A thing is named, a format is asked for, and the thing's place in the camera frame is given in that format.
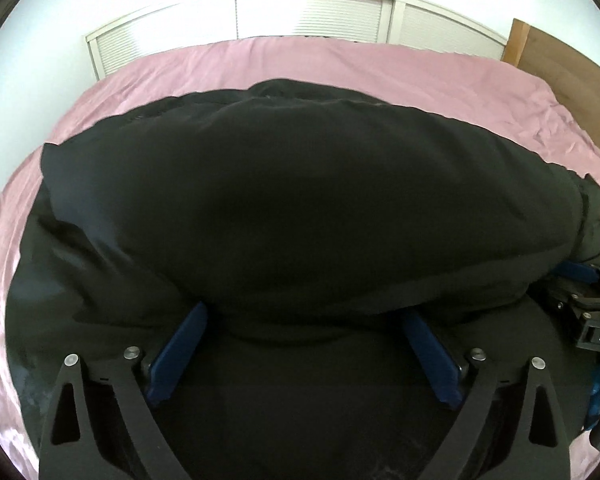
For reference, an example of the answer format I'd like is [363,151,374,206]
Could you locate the black jacket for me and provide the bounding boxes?
[5,78,600,480]

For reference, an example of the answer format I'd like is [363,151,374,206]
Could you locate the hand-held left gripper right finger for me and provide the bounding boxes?
[400,308,574,480]

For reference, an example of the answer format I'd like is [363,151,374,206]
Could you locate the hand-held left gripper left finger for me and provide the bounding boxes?
[39,301,210,480]

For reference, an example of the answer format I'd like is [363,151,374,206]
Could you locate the wooden headboard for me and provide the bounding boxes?
[502,18,600,128]

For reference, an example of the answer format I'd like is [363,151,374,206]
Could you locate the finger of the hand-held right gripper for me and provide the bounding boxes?
[550,260,600,288]
[530,282,588,315]

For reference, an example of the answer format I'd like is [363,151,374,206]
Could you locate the white louvered wardrobe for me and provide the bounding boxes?
[84,0,509,81]

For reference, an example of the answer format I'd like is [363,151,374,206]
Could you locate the pink bed sheet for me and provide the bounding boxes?
[0,40,600,466]

